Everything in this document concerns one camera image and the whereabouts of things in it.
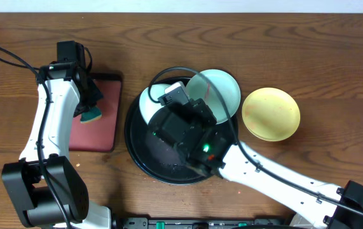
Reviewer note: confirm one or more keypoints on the green yellow sponge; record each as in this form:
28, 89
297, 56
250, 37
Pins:
93, 114

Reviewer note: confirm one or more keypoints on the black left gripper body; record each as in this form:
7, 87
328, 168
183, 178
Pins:
89, 96

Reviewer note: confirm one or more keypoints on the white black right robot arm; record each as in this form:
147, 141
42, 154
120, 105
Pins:
324, 205

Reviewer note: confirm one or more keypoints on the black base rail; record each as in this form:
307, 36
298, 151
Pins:
162, 223

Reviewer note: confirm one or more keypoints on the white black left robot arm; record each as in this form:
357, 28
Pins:
43, 186

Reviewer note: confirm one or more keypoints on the round black tray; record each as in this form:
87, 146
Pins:
162, 162

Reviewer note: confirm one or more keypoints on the mint green plate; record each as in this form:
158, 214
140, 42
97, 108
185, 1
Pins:
197, 88
146, 106

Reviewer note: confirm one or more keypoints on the rectangular tray with red water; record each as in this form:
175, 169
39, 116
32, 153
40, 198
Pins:
99, 135

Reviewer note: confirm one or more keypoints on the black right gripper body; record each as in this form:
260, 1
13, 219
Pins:
194, 104

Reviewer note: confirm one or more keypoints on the yellow plate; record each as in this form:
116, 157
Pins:
271, 114

